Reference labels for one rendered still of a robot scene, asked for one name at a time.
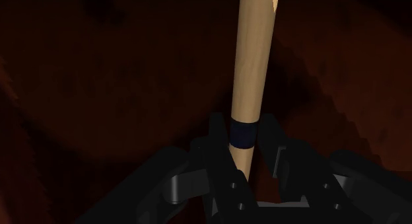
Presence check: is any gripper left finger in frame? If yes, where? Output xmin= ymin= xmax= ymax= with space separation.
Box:
xmin=74 ymin=112 xmax=258 ymax=224

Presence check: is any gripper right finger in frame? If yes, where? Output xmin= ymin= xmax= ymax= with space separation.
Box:
xmin=257 ymin=114 xmax=412 ymax=224

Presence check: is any wooden stick with dark band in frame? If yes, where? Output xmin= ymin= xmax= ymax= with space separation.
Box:
xmin=228 ymin=0 xmax=280 ymax=182

